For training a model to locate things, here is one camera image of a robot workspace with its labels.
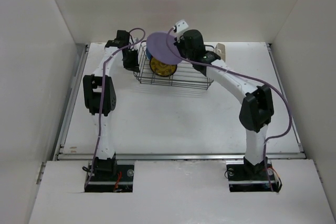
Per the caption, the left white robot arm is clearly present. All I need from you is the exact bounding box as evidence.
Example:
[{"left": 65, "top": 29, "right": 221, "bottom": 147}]
[{"left": 82, "top": 30, "right": 140, "bottom": 180}]

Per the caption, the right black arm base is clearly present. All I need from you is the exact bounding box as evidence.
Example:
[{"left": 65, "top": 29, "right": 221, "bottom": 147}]
[{"left": 225, "top": 161, "right": 282, "bottom": 193}]

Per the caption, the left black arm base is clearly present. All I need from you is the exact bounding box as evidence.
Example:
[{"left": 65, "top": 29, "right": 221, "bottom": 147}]
[{"left": 84, "top": 164, "right": 134, "bottom": 193}]

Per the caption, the aluminium front rail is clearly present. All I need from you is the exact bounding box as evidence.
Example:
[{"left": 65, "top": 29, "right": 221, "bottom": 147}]
[{"left": 55, "top": 152, "right": 306, "bottom": 161}]

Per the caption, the beige plastic cutlery holder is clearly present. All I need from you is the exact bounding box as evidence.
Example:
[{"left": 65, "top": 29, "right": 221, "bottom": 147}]
[{"left": 214, "top": 43, "right": 226, "bottom": 61}]

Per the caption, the metal wire dish rack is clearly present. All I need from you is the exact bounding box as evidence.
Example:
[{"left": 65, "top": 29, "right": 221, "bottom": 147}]
[{"left": 133, "top": 41, "right": 213, "bottom": 90}]

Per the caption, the light blue plastic plate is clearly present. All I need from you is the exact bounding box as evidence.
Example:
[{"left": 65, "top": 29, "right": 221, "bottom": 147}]
[{"left": 145, "top": 48, "right": 152, "bottom": 61}]

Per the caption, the yellow patterned glass plate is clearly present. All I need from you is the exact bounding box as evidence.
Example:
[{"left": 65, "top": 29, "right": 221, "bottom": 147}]
[{"left": 149, "top": 58, "right": 177, "bottom": 77}]

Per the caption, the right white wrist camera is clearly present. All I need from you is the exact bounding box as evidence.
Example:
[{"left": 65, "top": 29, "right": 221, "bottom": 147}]
[{"left": 173, "top": 19, "right": 189, "bottom": 35}]

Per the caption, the lavender plastic plate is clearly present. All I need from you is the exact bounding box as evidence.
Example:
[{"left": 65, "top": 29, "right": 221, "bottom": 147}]
[{"left": 146, "top": 31, "right": 182, "bottom": 65}]

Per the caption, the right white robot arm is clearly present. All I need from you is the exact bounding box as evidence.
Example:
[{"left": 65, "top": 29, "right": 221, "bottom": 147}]
[{"left": 174, "top": 29, "right": 274, "bottom": 179}]

